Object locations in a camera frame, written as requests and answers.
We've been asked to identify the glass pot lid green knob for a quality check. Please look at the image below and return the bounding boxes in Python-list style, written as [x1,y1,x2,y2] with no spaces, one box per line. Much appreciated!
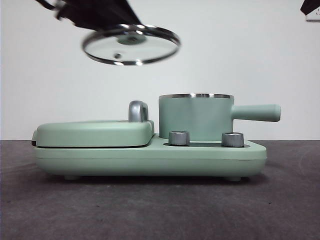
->
[81,23,181,66]

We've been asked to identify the mint green hinged griddle lid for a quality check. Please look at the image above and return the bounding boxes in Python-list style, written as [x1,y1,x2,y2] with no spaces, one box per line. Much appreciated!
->
[31,119,156,149]

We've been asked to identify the silver control knob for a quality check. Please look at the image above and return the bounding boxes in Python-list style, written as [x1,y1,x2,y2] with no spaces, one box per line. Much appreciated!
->
[168,130,190,146]
[221,131,245,148]

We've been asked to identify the mint green breakfast maker base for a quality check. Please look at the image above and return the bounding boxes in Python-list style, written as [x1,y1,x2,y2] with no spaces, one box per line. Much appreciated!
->
[33,132,268,182]

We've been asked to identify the white wall socket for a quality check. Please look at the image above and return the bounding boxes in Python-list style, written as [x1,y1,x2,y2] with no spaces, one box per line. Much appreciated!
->
[305,9,320,23]

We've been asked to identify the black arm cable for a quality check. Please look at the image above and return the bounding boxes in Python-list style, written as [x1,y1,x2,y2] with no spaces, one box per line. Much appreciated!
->
[34,0,66,12]

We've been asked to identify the silver griddle lid handle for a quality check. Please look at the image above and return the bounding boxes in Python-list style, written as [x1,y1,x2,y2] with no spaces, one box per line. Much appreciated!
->
[128,100,151,123]

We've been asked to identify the mint green pot with handle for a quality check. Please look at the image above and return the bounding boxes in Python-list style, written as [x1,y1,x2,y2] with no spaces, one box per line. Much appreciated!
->
[158,92,281,141]

